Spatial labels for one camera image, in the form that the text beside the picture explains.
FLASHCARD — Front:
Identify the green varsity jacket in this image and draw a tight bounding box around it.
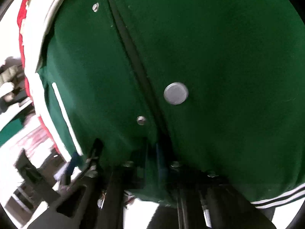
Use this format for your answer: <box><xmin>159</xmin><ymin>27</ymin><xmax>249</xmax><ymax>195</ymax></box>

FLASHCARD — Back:
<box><xmin>37</xmin><ymin>0</ymin><xmax>304</xmax><ymax>208</ymax></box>

